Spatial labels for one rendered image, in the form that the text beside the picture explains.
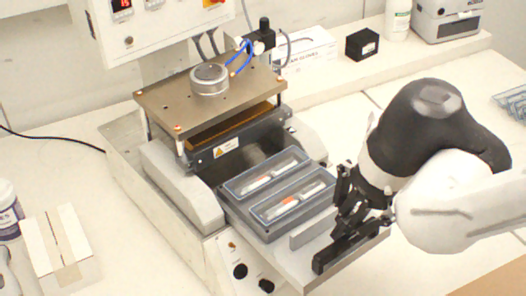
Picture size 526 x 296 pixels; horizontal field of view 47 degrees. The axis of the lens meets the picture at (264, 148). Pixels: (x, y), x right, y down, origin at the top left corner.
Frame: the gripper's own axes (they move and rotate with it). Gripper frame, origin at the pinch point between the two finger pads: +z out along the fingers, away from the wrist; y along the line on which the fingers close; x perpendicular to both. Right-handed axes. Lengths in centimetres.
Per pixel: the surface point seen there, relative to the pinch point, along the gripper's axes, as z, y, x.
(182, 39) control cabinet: 6, -54, 2
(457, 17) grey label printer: 31, -40, 96
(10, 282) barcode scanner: 36, -36, -50
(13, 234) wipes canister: 46, -50, -44
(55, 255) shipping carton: 34, -35, -40
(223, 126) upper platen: 9.0, -32.4, -1.9
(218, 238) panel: 17.5, -15.0, -13.9
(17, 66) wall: 44, -94, -22
